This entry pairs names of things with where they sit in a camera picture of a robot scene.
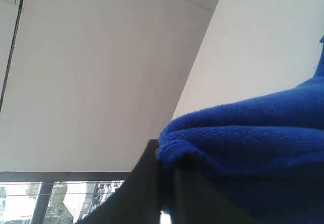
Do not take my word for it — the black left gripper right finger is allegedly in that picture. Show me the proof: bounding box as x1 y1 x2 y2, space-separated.
172 168 243 223

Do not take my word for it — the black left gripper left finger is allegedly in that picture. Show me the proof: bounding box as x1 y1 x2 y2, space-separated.
78 139 161 224

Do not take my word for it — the blue terry towel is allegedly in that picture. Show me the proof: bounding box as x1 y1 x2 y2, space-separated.
155 33 324 224

